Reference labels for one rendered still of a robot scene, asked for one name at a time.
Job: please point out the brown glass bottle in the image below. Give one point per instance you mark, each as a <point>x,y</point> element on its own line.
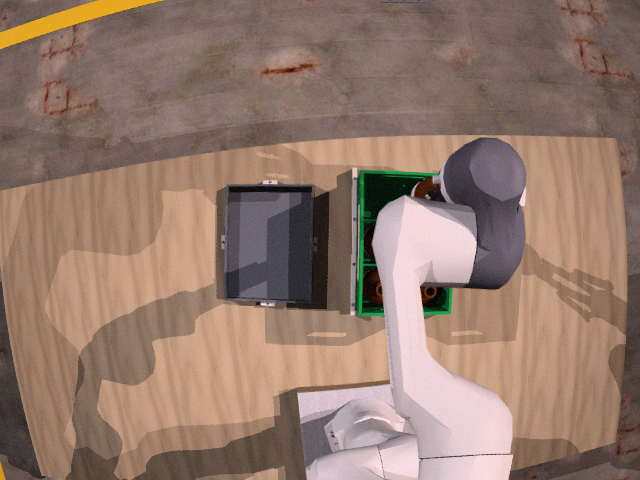
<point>368,238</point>
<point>428,294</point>
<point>421,188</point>
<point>372,289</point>

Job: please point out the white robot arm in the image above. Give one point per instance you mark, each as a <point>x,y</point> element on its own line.
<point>419,242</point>

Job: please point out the green bottle crate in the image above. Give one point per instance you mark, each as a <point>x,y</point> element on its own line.
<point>374,195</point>

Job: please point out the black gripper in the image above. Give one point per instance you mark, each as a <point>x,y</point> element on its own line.
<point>435,197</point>

